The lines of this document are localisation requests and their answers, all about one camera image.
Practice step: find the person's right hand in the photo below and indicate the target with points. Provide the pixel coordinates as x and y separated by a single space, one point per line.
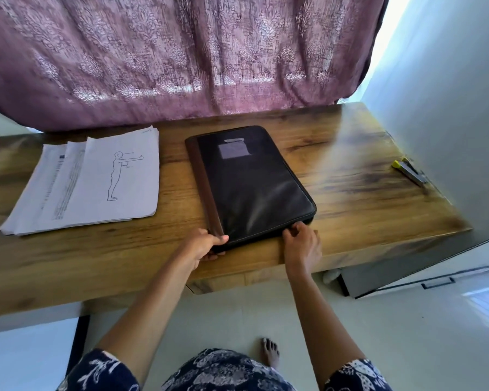
301 248

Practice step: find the person's left hand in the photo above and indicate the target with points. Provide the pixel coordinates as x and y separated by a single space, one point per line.
200 246

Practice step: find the black folder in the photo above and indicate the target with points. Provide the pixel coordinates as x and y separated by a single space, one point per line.
257 187

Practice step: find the body figure paper stack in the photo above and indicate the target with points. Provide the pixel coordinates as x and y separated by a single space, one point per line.
114 179

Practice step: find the silver yellow black stapler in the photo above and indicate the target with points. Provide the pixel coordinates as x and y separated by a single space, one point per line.
409 171

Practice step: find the stack of table-printed sheets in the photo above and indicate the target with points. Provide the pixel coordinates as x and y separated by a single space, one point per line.
45 191

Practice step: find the person's left forearm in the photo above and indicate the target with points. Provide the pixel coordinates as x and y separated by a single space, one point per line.
151 317

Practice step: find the person's right forearm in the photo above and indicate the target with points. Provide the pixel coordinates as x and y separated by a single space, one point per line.
322 325

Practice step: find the person's bare foot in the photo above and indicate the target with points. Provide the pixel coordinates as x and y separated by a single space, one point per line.
270 352

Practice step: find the black table leg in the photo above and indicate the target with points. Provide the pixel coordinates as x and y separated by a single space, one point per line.
76 346

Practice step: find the pink patterned curtain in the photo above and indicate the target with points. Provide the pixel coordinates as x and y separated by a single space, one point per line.
171 53

